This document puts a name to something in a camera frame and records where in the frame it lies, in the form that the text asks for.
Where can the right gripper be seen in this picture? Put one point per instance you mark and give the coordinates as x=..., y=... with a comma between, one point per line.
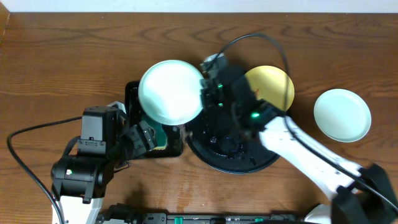
x=209, y=93

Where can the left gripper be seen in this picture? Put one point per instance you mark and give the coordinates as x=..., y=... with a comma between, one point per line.
x=144, y=137

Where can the green and yellow sponge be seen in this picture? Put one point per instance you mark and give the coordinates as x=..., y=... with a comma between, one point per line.
x=160, y=135

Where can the light blue plate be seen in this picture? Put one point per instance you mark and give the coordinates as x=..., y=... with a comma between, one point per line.
x=169, y=92
x=342, y=115

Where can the yellow plate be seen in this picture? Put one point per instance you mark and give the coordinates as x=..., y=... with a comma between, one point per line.
x=271, y=84

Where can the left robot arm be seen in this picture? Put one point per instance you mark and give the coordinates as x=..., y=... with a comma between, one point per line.
x=80, y=180

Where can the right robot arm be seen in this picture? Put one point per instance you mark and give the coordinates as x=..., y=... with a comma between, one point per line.
x=357, y=194

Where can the black rectangular water tray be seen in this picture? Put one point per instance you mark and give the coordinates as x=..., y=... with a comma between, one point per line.
x=135, y=112

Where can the round black serving tray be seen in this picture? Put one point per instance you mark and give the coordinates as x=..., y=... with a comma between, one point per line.
x=227, y=139

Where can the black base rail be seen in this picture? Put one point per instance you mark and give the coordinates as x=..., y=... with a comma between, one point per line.
x=125, y=214

